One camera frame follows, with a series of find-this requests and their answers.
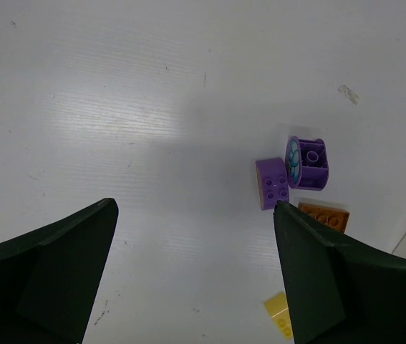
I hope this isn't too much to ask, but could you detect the purple round lego block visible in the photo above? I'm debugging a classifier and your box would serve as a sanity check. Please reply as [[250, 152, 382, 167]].
[[255, 158, 289, 211]]

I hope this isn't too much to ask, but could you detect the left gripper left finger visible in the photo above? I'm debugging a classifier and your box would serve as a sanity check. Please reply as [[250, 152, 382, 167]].
[[0, 198, 118, 343]]

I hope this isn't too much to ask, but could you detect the small yellow lego brick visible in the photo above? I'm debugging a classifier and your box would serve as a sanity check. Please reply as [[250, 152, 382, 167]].
[[264, 292, 293, 340]]

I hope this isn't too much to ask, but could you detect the brown lego brick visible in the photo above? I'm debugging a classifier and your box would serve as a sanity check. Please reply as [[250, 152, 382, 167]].
[[298, 203, 350, 234]]

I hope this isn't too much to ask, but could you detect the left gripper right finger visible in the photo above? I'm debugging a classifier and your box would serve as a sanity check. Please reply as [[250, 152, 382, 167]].
[[274, 201, 406, 343]]

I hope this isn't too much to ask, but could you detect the purple curved lego block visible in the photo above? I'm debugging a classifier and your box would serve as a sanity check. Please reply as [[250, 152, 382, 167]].
[[285, 136, 329, 191]]

